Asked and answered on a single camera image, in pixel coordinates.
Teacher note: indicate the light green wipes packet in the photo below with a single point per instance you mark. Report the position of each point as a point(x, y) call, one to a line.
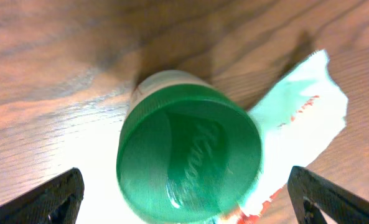
point(297, 120)

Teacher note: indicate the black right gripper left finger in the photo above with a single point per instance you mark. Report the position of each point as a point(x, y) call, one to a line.
point(56, 201)

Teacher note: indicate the green lid jar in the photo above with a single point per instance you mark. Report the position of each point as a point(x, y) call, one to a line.
point(187, 153)

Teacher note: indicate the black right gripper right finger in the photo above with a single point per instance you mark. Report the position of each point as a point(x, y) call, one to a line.
point(312, 195)

